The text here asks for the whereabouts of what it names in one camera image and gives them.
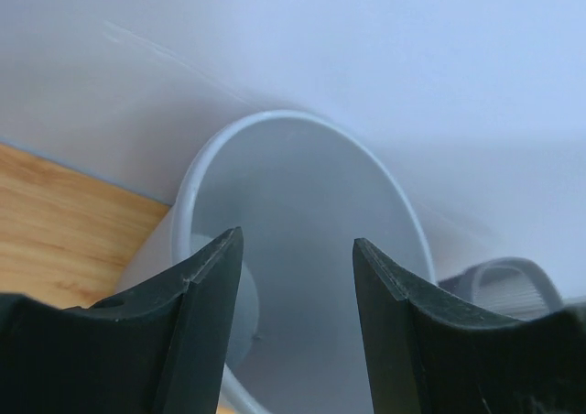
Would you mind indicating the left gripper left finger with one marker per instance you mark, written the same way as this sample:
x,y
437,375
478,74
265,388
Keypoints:
x,y
158,347

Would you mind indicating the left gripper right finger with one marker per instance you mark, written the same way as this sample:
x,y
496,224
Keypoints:
x,y
427,351

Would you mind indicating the grey mesh square bin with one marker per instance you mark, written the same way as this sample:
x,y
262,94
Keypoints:
x,y
512,286

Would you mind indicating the light grey round bin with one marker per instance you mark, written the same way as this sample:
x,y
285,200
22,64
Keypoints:
x,y
301,191

